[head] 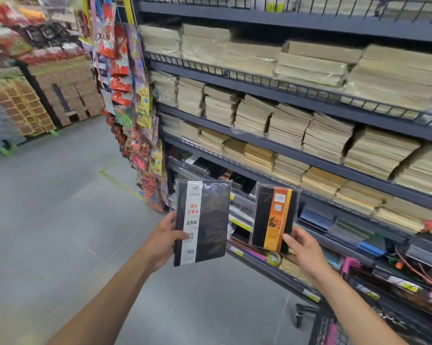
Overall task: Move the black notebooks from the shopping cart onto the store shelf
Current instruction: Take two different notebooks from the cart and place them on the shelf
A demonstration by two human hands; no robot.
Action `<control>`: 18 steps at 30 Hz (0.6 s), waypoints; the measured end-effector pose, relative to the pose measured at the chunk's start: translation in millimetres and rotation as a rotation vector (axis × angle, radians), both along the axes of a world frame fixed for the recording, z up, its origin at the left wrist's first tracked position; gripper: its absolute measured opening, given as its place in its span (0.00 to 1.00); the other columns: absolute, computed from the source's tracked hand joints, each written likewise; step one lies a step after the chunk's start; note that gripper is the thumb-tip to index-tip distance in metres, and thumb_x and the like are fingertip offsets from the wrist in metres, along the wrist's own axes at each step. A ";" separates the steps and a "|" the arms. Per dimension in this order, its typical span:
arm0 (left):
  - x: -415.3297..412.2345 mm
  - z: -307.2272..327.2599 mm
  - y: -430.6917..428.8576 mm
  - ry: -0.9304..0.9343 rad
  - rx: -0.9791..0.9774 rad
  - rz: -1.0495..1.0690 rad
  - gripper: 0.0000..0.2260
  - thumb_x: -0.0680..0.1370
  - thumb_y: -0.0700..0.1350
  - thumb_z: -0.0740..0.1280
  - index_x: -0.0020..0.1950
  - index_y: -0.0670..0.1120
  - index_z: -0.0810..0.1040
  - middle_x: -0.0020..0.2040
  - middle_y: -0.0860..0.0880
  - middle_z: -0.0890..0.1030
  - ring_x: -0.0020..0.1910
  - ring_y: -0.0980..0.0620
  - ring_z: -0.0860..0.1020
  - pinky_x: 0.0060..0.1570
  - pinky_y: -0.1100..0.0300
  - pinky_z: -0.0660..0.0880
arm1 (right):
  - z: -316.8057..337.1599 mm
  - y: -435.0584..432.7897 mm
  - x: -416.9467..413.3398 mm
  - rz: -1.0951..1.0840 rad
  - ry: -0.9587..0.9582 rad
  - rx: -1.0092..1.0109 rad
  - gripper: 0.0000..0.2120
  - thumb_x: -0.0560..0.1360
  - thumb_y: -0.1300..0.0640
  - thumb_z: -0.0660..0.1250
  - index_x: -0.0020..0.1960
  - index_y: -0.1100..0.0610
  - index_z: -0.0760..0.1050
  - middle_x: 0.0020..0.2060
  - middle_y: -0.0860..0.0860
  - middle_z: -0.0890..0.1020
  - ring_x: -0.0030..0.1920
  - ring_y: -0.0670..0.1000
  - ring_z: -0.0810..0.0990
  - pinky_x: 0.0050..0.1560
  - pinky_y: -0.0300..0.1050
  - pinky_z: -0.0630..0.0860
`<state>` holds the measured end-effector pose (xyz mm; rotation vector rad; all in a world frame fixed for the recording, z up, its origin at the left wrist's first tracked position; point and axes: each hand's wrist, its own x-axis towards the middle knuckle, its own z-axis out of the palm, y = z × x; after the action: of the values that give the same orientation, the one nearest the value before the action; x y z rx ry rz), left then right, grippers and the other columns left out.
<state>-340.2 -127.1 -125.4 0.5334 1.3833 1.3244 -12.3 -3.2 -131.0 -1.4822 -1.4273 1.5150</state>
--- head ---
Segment person's right hand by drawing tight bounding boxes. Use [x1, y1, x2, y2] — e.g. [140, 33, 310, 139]
[282, 226, 333, 284]

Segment person's left hand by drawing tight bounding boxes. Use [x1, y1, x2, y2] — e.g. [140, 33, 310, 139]
[144, 211, 190, 274]

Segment black wire shopping cart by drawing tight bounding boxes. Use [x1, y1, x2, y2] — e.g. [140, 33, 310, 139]
[294, 256, 432, 345]

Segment black notebook orange band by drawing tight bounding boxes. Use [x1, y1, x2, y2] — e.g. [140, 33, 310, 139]
[248, 181, 302, 254]

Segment black notebook white band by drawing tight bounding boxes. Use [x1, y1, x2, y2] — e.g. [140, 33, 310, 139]
[172, 178, 233, 267]

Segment row of black shelved notebooks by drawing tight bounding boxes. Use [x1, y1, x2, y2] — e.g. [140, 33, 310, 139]
[169, 150, 256, 198]

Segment grey metal store shelving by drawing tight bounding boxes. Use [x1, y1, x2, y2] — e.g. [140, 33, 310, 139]
[129, 0, 432, 320]

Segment person's right forearm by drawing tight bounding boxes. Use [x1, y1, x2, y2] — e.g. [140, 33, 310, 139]
[311, 269, 409, 345]

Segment person's left forearm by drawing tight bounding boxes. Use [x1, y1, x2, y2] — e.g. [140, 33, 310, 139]
[47, 253, 159, 345]

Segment stack of kraft paper packs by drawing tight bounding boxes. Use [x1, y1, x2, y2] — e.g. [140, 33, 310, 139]
[279, 256, 310, 284]

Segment row of yellow price labels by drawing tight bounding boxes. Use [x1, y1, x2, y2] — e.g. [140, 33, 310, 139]
[230, 190, 418, 306]

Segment stack of green grey exercise books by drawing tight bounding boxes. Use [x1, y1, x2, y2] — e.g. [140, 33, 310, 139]
[327, 218, 371, 245]

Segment stacks of beige exercise books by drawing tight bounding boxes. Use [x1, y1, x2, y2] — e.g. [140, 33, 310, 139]
[138, 21, 432, 234]

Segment hanging colourful packets display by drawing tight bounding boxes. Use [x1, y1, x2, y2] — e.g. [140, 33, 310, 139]
[75, 0, 168, 212]

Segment yellow vertical sign strip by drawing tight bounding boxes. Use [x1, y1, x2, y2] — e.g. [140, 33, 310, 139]
[121, 0, 136, 25]

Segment background colourful goods display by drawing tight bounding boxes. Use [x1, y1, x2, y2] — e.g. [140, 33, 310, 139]
[0, 0, 91, 69]

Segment bundle of orange jump ropes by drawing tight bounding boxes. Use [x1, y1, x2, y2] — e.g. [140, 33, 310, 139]
[394, 247, 432, 295]

